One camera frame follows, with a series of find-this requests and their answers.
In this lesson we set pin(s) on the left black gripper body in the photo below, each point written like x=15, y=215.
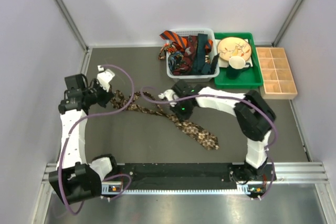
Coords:
x=97, y=94

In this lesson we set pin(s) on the dark teal tie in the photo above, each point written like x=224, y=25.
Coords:
x=200, y=66

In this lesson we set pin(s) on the dark green white mug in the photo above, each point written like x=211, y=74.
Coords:
x=236, y=66

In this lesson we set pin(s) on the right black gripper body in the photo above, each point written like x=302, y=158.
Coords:
x=184, y=109

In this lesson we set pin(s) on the orange floral dark tie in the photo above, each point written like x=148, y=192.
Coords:
x=167, y=49

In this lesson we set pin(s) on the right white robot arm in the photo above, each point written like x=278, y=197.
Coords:
x=254, y=116

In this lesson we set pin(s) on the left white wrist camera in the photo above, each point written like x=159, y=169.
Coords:
x=104, y=77

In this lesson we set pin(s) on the aluminium frame rail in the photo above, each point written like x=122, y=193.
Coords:
x=292, y=173

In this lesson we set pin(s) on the brown floral tie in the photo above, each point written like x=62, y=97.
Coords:
x=205, y=138

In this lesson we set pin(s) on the blue patterned tie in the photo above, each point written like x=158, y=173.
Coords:
x=174, y=61

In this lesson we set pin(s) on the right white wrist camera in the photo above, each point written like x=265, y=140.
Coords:
x=170, y=96

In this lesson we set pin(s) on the dark red patterned tie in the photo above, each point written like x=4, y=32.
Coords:
x=189, y=55

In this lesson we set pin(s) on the beige floral plate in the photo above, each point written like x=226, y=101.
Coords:
x=235, y=47

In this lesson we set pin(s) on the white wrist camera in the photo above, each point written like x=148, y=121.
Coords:
x=170, y=96
x=104, y=77

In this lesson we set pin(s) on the white plastic basket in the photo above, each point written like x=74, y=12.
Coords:
x=209, y=56

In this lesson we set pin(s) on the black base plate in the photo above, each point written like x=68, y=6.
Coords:
x=182, y=176

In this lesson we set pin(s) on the wooden compartment box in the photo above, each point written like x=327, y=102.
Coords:
x=277, y=76

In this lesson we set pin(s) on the orange navy striped tie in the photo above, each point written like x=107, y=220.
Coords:
x=180, y=41

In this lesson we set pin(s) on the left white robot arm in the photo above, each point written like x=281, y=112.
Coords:
x=76, y=180

